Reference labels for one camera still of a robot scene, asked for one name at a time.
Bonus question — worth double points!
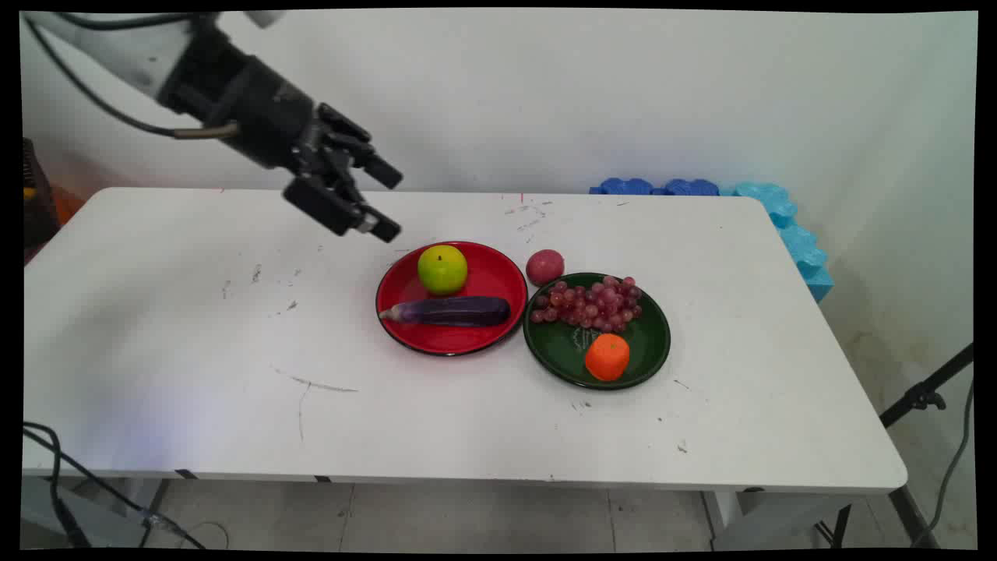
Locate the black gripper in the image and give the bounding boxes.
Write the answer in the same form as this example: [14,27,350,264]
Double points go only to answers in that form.
[158,19,404,244]

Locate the orange tangerine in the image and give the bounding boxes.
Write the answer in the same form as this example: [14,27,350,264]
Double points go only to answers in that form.
[584,333,631,383]

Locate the green apple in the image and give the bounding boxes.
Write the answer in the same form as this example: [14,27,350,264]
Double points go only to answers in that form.
[417,244,470,297]

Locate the purple eggplant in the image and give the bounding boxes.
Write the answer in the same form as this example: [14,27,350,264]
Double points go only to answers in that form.
[379,295,513,328]

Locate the red plate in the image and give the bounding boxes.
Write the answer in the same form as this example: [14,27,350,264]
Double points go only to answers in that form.
[375,241,529,358]

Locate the small red round fruit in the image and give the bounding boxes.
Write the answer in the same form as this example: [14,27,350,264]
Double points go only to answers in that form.
[526,249,566,287]

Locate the dark green printed plate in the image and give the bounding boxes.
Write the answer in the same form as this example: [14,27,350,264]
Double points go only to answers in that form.
[523,272,672,391]

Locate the bunch of red grapes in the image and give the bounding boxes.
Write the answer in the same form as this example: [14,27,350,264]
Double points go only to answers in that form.
[530,276,644,333]

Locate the dark blue foam piece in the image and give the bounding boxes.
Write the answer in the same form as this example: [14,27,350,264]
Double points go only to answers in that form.
[661,178,720,197]
[590,178,657,196]

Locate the white table leg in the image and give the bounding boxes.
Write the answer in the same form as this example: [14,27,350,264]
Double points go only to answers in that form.
[701,489,854,551]
[22,475,171,549]

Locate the light blue foam strip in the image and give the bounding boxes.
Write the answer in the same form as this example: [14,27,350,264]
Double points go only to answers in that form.
[720,182,835,304]

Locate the black tripod stand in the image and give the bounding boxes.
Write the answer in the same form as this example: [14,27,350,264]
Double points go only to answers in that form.
[814,342,975,549]

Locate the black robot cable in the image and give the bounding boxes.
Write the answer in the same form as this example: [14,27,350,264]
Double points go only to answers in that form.
[23,12,241,142]

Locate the black floor cables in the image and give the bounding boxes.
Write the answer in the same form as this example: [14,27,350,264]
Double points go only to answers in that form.
[22,421,210,551]

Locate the grey hanging cable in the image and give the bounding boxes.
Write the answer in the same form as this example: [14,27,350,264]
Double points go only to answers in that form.
[910,377,975,549]

